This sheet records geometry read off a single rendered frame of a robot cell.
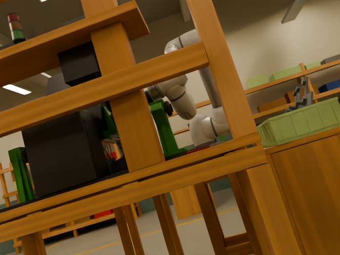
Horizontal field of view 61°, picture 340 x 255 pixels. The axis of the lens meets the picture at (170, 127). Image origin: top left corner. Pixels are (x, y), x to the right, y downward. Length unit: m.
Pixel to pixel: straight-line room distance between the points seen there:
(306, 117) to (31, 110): 1.47
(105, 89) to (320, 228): 1.42
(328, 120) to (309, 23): 6.34
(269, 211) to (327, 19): 7.39
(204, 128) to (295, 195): 0.72
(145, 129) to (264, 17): 7.00
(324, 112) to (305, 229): 0.69
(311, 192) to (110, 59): 1.34
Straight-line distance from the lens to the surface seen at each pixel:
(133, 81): 1.14
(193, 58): 1.13
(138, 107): 1.16
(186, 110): 1.54
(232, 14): 7.92
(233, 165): 1.12
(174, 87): 1.49
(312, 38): 8.02
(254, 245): 2.06
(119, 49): 1.25
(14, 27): 1.54
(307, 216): 1.91
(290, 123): 1.85
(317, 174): 1.87
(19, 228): 1.39
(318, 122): 1.89
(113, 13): 1.28
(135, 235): 2.23
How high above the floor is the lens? 0.85
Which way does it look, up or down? 8 degrees up
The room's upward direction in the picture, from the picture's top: 17 degrees counter-clockwise
